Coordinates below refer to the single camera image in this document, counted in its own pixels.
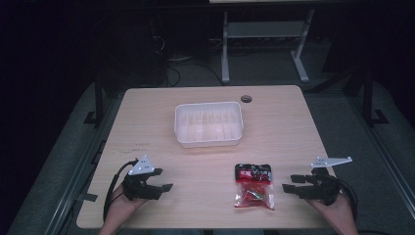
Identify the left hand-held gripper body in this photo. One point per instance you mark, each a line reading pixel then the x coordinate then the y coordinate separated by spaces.
pixel 141 167

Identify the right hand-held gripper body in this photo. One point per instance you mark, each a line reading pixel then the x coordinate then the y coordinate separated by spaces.
pixel 321 191

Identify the red and black snack packet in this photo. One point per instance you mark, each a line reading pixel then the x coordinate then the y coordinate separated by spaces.
pixel 253 186

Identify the white plastic container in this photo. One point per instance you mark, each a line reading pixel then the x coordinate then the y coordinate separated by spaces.
pixel 208 124

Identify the person's right hand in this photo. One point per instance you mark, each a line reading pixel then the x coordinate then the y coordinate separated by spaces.
pixel 337 215

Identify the person's left hand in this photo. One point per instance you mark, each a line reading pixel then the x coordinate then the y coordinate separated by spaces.
pixel 122 209

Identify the black metal stand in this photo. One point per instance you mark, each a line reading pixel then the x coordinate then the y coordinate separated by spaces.
pixel 368 101

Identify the black table edge bracket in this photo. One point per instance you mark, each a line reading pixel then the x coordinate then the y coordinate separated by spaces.
pixel 87 197

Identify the white metal desk frame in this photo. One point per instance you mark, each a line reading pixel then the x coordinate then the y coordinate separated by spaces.
pixel 261 30

